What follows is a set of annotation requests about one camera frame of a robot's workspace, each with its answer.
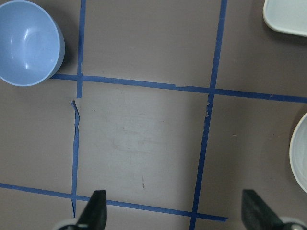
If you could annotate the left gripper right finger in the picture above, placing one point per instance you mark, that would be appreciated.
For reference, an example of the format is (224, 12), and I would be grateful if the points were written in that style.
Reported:
(256, 214)

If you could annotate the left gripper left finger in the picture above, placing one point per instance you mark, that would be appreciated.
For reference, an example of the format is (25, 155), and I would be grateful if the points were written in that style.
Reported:
(94, 215)

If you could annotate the cream round plate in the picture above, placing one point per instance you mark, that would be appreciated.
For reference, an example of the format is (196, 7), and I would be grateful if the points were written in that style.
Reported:
(298, 153)

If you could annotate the blue bowl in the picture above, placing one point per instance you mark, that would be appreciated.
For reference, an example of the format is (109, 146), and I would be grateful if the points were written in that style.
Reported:
(32, 46)

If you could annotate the cream bear tray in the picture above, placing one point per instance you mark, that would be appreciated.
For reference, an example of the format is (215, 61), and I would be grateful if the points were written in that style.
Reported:
(286, 16)

